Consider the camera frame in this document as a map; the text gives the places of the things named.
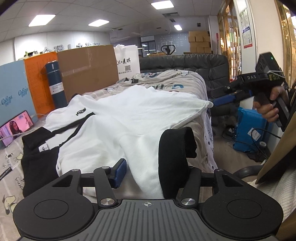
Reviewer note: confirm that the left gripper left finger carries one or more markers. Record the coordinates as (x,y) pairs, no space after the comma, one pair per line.
(66,207)

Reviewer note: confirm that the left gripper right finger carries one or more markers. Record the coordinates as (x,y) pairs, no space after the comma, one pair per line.
(229,206)

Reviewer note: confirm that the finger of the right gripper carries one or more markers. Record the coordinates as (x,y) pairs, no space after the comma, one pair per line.
(232,98)

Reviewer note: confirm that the white and black hoodie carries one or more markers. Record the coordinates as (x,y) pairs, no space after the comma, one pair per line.
(144,126)

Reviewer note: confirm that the person's right hand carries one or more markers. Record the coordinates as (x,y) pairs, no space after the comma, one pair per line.
(267,111)

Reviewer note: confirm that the black leather sofa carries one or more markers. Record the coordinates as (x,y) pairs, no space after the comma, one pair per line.
(196,69)

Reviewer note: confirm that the blue plastic bag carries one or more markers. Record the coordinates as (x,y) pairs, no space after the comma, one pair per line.
(248,131)

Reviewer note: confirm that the patterned grey bed sheet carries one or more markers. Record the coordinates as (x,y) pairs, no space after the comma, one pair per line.
(12,182)

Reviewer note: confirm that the stacked brown cardboard boxes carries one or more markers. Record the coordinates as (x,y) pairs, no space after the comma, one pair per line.
(200,42)

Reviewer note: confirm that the smartphone with pink screen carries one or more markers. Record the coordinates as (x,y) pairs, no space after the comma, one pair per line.
(15,127)

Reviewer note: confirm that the white paper shopping bag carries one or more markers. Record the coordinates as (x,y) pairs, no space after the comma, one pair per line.
(127,60)

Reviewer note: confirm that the light blue foam board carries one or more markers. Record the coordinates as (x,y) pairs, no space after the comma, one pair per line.
(15,96)

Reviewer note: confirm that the large brown cardboard box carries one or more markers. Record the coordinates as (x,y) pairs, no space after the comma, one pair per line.
(87,69)

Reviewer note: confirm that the dark blue rolled mat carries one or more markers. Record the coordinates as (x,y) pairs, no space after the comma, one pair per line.
(55,84)

